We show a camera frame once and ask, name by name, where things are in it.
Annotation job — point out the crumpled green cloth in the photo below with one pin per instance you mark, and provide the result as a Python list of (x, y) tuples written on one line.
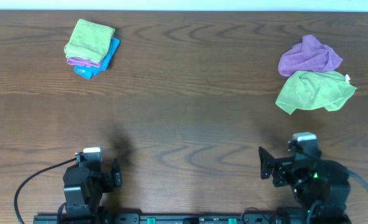
[(307, 91)]

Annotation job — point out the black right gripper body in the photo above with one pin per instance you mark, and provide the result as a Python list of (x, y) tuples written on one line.
[(283, 173)]

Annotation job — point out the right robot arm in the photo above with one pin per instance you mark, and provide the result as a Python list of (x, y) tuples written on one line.
[(320, 187)]

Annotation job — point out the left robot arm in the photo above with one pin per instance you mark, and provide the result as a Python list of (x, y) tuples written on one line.
[(84, 187)]

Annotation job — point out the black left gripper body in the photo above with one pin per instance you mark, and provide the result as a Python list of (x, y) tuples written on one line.
[(107, 182)]

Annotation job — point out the folded blue cloth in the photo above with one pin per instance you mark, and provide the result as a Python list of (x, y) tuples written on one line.
[(89, 72)]

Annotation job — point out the folded purple cloth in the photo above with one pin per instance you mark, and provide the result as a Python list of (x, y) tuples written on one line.
[(83, 62)]

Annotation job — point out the green microfiber cloth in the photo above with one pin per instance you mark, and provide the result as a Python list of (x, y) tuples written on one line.
[(89, 41)]

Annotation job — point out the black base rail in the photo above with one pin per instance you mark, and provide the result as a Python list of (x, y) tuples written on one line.
[(133, 218)]

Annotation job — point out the crumpled purple cloth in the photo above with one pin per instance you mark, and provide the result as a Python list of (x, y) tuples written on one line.
[(309, 55)]

